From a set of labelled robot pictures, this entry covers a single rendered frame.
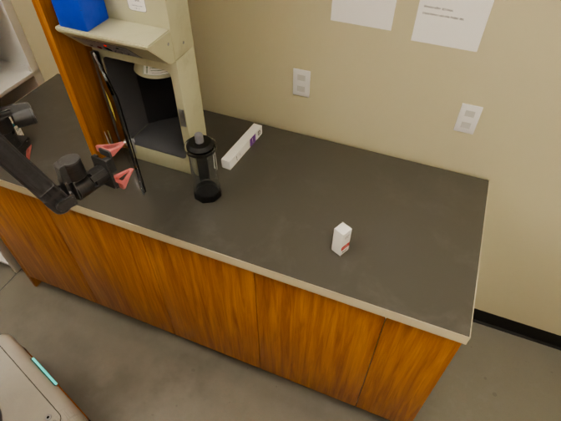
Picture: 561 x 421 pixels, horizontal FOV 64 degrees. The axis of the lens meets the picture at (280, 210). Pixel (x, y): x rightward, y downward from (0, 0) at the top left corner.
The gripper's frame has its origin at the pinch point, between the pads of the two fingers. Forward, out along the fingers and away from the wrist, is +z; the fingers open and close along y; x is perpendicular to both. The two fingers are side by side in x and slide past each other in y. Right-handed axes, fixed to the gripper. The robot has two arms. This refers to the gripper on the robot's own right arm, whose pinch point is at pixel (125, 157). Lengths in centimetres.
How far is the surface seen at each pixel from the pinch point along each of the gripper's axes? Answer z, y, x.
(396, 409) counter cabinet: 20, -106, -91
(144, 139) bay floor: 25.5, -13.9, 23.0
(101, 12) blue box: 16.1, 36.8, 12.3
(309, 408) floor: 11, -126, -56
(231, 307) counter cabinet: 6, -66, -25
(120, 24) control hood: 17.6, 33.6, 7.3
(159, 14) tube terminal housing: 22.5, 36.4, -4.7
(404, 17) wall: 76, 26, -58
